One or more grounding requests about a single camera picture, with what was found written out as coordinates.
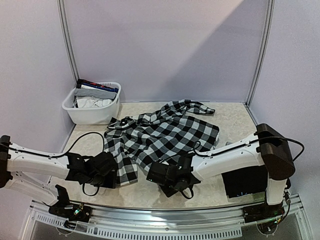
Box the black white plaid shirt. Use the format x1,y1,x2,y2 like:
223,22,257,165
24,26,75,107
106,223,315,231
104,99,220,187

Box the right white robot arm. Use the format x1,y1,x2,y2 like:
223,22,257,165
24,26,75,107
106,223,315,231
146,123,296,218

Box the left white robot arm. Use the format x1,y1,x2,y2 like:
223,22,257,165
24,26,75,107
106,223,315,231
0,135,118,217

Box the white laundry basket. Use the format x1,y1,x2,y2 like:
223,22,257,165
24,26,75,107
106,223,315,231
62,81,122,125

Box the folded black garment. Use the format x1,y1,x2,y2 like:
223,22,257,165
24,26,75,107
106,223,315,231
221,165,268,198

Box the grey cloth in basket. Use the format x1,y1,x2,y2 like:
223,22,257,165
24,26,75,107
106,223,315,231
74,88,117,100

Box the dark striped cloth in basket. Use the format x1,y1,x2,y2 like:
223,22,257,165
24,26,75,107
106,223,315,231
76,79,119,93

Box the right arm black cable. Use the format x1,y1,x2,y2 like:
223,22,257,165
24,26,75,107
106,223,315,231
154,138,306,201

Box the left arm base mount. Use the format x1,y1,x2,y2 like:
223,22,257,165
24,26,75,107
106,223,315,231
48,184,92,223

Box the aluminium front rail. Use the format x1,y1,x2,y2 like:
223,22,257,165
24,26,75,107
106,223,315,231
21,194,313,240

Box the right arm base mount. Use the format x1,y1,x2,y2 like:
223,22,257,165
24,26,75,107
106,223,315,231
241,200,291,225

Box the left aluminium corner post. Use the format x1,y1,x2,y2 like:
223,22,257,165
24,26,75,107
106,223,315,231
57,0,80,83

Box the aluminium corner post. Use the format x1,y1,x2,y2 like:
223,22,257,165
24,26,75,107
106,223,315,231
245,0,275,109
57,0,80,83

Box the right aluminium corner post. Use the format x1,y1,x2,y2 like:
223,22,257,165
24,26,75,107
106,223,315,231
245,0,275,109

